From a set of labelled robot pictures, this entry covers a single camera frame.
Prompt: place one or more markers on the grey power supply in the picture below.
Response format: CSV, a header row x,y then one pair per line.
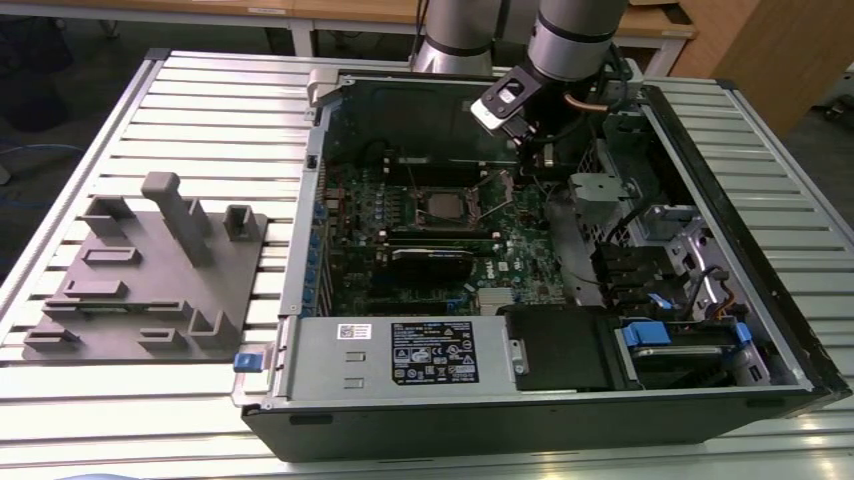
x,y
320,360

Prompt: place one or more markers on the copper coloured tube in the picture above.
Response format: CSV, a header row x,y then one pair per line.
x,y
586,101

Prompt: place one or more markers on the wooden cabinet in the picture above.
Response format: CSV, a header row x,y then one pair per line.
x,y
787,60

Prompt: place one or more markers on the black graphics card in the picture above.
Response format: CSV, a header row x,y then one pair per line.
x,y
434,265

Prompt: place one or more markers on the blue case latch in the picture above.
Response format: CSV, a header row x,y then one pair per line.
x,y
248,362

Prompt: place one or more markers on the grey parts rack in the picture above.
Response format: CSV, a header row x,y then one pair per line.
x,y
133,300

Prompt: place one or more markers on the disk with blue carrier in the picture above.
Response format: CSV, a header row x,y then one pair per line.
x,y
643,332

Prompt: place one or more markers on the black RAM slot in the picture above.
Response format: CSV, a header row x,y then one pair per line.
x,y
440,242
440,231

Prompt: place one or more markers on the black PC case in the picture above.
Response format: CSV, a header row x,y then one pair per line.
x,y
467,430

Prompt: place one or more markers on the black expansion slot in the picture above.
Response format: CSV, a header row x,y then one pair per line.
x,y
407,306

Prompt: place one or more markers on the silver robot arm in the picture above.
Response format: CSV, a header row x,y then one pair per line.
x,y
574,45

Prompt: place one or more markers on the wooden desk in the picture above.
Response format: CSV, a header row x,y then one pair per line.
x,y
661,27
200,12

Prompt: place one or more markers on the grey flat strip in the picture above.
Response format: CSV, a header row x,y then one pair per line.
x,y
575,265

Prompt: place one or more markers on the silver chipset heatsink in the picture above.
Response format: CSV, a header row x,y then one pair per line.
x,y
495,296

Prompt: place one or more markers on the metal drive cage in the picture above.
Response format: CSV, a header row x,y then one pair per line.
x,y
600,187

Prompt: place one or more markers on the green motherboard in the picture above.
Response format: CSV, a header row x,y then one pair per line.
x,y
527,270

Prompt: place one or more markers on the silver green CPU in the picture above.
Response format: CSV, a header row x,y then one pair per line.
x,y
443,204

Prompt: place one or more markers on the CPU socket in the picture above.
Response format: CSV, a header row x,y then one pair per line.
x,y
420,220

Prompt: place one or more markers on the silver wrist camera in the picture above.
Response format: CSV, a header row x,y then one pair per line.
x,y
494,112

